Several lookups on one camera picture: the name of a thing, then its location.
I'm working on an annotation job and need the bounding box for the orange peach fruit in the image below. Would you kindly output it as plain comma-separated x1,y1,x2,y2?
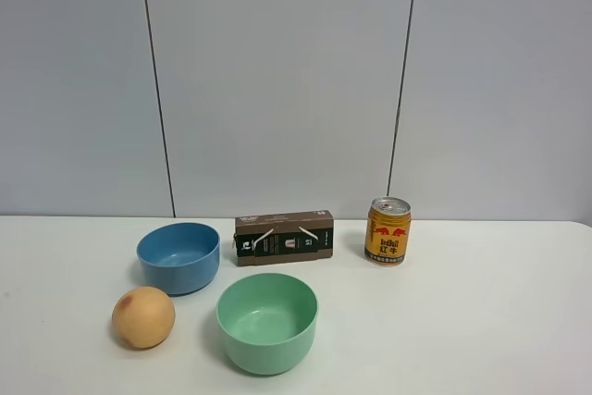
111,287,176,350

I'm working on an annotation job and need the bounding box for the brown cardboard box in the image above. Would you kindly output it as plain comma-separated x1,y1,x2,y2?
234,210,334,266

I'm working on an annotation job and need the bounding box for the gold red bull can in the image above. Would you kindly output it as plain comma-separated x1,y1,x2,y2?
364,196,412,266

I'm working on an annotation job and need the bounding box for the blue plastic bowl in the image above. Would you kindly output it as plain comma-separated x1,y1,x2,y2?
136,222,220,296

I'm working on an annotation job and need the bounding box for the green plastic bowl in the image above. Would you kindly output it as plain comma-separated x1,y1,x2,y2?
216,273,319,376

